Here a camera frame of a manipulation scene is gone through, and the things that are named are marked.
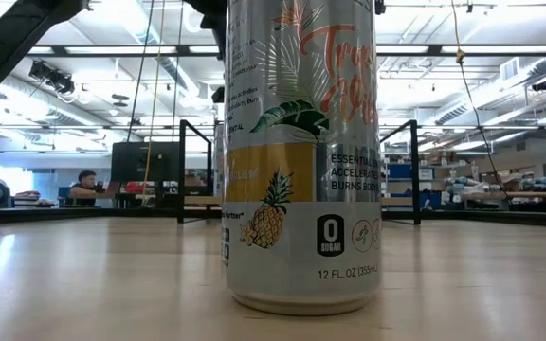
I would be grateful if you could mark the Celsius tropical pineapple can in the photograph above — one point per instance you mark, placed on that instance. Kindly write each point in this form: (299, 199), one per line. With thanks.
(301, 227)

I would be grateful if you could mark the shelving with blue bins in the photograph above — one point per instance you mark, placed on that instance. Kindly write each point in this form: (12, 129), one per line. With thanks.
(398, 171)

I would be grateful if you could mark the black monitor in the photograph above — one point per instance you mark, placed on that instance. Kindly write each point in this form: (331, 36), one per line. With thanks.
(145, 161)

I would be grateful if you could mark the red and white stack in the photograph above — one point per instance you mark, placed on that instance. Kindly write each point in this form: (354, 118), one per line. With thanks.
(26, 196)

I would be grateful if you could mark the cluttered wooden workbench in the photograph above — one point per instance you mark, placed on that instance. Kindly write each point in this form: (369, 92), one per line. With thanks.
(538, 194)

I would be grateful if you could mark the wooden shelf with black frame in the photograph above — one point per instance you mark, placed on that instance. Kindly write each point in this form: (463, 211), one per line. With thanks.
(181, 180)

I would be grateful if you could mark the black aluminium rig frame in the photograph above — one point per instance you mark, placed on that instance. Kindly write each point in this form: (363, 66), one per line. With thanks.
(443, 215)

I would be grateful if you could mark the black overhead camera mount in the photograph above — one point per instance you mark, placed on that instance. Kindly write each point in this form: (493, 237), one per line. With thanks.
(52, 76)

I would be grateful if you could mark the black dome camera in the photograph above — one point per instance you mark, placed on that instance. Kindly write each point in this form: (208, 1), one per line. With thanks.
(543, 85)

